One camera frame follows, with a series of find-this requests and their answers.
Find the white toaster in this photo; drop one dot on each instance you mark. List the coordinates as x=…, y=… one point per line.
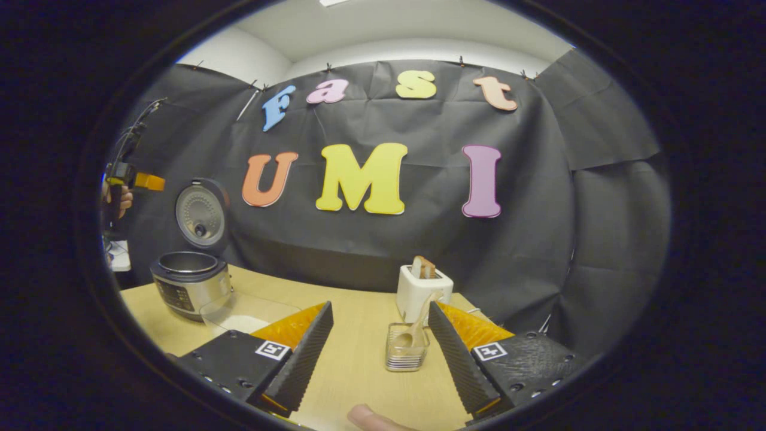
x=416, y=293

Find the toasted bread slice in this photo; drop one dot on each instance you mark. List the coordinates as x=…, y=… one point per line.
x=423, y=267

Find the black backdrop cloth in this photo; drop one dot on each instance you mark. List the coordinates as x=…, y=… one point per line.
x=419, y=251

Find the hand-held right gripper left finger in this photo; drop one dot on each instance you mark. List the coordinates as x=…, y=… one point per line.
x=308, y=358

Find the white rice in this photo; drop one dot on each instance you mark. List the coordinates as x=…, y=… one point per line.
x=245, y=324

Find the clear plastic rice box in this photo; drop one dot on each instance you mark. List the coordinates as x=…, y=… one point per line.
x=257, y=305

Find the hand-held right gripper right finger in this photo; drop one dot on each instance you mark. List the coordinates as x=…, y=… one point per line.
x=458, y=359

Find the silver black rice cooker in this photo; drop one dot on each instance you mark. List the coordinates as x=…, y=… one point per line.
x=188, y=287

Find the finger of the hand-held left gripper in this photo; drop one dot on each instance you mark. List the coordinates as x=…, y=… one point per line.
x=149, y=181

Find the white side table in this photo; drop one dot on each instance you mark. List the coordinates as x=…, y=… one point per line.
x=119, y=256

